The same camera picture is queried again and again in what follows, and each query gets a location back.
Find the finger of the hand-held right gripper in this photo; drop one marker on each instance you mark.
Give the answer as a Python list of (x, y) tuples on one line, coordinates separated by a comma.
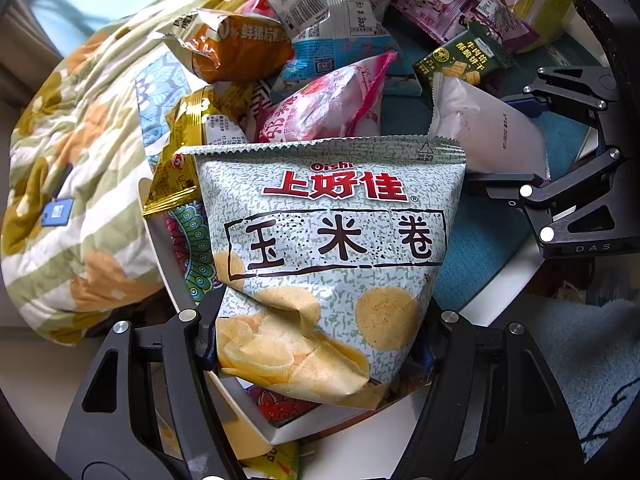
[(565, 95), (540, 195)]

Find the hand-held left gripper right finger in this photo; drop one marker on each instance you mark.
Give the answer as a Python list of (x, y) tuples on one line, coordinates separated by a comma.
[(445, 340)]

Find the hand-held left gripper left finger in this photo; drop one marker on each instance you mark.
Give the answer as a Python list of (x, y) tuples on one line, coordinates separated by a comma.
[(200, 330)]

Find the white snack packet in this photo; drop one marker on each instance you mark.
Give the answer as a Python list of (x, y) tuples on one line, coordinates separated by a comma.
[(480, 125)]

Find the pale green chip bag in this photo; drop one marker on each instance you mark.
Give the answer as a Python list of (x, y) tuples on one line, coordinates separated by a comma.
[(325, 240)]

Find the pink snack bag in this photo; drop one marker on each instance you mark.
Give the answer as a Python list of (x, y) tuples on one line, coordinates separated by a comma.
[(325, 105)]

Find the teal patterned tablecloth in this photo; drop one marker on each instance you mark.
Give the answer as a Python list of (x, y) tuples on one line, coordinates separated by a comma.
[(480, 245)]

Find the dark green cracker packet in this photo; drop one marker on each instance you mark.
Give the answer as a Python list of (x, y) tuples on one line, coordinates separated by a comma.
[(460, 62)]

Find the pale fleece blanket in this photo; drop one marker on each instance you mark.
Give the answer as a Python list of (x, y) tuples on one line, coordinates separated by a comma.
[(575, 360)]

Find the purple snack packet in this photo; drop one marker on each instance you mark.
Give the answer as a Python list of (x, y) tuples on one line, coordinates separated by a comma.
[(450, 5)]

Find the yellow snack packet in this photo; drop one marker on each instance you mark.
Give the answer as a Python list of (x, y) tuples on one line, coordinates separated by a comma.
[(275, 462)]

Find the blue tag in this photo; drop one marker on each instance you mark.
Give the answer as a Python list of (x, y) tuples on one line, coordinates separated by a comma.
[(56, 212)]

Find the floral striped blanket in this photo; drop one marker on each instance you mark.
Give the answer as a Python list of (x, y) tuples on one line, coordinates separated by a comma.
[(75, 135)]

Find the white and blue snack bag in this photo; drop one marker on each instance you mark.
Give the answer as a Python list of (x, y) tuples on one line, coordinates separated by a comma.
[(340, 20)]

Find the orange snack bag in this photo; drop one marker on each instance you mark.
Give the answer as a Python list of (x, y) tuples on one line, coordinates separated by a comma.
[(240, 55)]

